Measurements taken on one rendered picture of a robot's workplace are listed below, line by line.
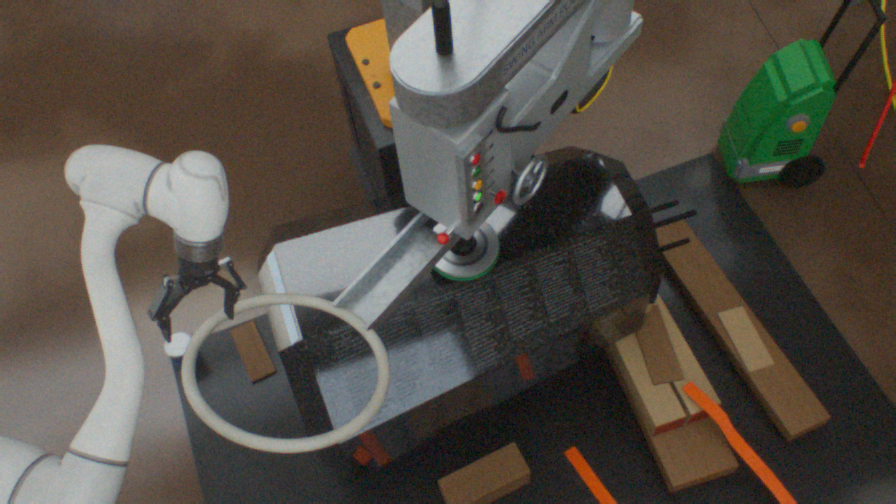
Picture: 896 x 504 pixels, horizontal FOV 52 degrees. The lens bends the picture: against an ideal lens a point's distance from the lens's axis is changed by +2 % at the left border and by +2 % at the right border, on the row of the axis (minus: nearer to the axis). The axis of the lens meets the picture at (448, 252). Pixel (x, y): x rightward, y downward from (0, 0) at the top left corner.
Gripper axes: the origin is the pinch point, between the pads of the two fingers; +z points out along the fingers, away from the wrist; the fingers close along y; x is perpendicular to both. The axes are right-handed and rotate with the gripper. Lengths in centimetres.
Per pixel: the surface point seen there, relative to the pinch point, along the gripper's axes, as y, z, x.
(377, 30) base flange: 129, 18, 119
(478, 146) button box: 68, -26, -1
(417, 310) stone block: 76, 46, 15
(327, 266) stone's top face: 62, 45, 43
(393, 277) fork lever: 60, 22, 10
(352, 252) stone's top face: 70, 42, 42
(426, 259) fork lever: 67, 15, 7
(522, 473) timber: 110, 110, -19
